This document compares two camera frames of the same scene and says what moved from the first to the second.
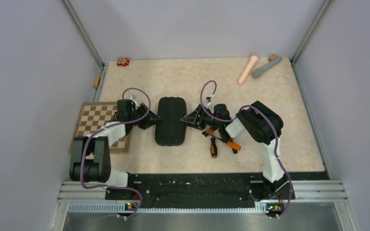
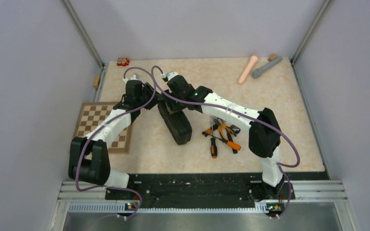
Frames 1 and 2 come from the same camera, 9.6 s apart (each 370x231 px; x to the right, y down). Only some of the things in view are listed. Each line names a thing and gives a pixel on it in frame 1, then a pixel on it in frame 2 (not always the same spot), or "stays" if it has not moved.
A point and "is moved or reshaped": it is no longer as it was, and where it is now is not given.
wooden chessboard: (94, 115) stays
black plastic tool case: (170, 130) is moved or reshaped
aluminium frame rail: (91, 197) stays
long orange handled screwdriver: (231, 145) stays
